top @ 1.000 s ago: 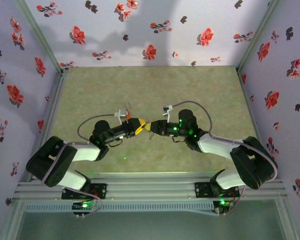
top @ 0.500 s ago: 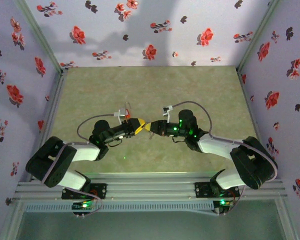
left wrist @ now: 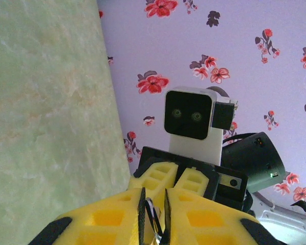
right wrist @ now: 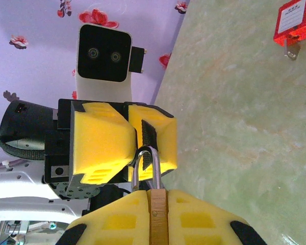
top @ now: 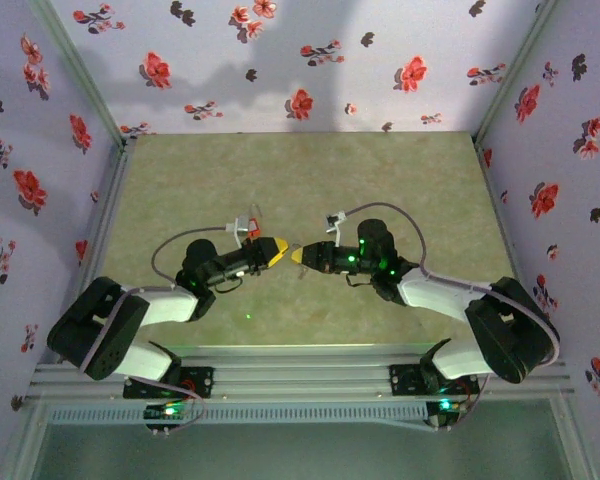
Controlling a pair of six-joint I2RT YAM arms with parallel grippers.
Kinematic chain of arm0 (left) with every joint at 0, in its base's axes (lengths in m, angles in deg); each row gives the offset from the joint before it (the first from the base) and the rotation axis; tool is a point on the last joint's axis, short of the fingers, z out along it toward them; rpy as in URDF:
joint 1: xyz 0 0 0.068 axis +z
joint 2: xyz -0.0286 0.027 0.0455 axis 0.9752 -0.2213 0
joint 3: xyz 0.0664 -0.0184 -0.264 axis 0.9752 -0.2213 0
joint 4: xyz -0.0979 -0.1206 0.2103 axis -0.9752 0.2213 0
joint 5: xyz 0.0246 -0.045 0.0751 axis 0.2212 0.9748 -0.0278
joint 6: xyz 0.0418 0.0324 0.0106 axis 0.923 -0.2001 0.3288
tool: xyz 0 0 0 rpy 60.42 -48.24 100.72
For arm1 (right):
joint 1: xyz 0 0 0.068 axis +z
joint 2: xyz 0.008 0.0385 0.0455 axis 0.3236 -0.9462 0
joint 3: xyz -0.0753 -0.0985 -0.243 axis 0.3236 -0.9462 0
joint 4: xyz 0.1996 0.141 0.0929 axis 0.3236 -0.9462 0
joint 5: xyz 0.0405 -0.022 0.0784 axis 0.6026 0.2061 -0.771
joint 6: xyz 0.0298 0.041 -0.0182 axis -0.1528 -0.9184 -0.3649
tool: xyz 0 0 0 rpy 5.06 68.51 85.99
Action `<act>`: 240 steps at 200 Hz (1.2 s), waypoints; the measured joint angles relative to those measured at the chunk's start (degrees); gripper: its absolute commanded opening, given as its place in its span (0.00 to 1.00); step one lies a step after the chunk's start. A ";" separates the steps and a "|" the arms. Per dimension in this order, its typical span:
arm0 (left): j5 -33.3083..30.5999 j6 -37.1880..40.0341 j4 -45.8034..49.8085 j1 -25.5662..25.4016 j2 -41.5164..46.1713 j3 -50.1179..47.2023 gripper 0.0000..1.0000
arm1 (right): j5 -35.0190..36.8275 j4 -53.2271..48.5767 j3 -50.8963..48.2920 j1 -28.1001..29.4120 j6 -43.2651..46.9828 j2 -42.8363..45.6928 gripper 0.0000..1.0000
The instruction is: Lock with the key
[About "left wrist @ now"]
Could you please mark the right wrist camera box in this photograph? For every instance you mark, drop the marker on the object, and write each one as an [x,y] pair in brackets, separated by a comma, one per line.
[187,114]

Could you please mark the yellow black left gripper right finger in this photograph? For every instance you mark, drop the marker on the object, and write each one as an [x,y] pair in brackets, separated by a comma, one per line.
[206,222]

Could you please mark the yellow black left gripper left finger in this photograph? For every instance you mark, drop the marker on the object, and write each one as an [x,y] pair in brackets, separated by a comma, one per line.
[104,219]

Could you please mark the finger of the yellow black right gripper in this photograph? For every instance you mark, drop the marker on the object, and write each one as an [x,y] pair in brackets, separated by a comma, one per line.
[155,176]
[192,182]

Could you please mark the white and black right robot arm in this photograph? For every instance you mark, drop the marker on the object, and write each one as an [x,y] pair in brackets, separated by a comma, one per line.
[283,224]

